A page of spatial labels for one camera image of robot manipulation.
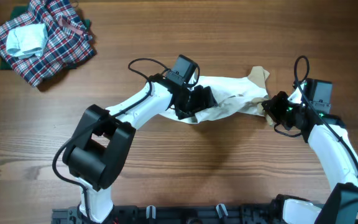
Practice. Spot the white baby shirt tan sleeves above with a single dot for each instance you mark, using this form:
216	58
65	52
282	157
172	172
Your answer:
235	95

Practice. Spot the dark green folded cloth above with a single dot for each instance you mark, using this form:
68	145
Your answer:
16	12

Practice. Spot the light blue folded garment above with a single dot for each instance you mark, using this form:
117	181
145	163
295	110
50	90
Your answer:
27	41

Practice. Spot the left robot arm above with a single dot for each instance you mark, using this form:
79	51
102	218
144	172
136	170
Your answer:
97	151

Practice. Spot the plaid flannel shirt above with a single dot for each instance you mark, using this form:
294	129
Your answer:
68	40

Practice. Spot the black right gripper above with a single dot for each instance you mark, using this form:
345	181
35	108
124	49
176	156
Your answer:
278	109

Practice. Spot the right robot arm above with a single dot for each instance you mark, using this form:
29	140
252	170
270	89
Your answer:
307	109

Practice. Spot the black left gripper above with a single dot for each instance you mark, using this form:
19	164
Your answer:
204	100

